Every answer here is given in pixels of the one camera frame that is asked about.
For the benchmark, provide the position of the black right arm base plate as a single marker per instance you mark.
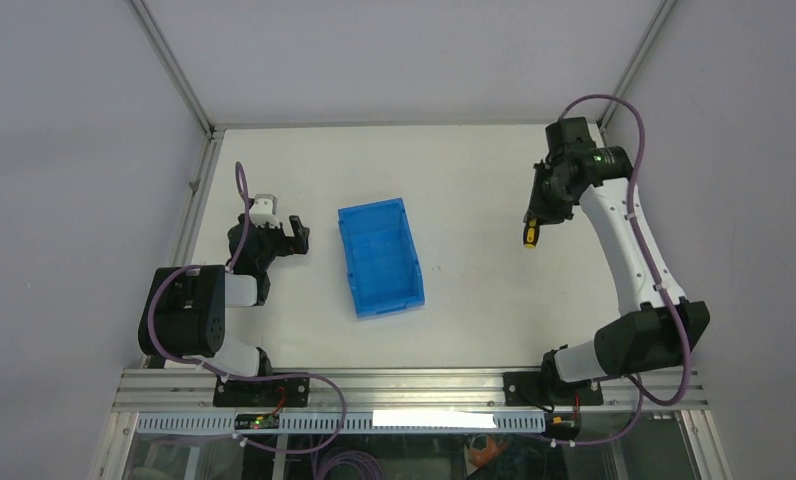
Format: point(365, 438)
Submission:
point(545, 389)

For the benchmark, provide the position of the yellow black screwdriver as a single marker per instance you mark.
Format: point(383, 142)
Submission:
point(530, 234)

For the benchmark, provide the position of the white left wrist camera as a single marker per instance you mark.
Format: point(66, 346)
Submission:
point(263, 211)

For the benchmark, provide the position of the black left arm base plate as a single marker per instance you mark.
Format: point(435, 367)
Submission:
point(260, 392)

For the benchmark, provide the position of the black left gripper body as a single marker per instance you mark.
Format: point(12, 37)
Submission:
point(273, 243)

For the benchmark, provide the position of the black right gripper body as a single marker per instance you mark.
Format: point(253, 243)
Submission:
point(546, 184)

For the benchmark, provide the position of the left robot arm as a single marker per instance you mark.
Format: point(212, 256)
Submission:
point(184, 319)

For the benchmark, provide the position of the aluminium front rail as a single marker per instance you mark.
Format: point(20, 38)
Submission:
point(463, 389)

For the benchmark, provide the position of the white slotted cable duct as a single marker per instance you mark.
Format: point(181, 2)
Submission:
point(380, 421)

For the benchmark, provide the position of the orange object below table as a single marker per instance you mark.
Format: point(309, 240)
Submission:
point(482, 449)

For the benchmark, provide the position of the blue plastic bin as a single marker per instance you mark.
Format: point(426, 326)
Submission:
point(384, 273)

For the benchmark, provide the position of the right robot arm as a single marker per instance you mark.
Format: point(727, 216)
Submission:
point(658, 324)

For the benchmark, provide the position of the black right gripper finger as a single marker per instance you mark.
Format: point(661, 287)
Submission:
point(535, 213)
point(553, 212)

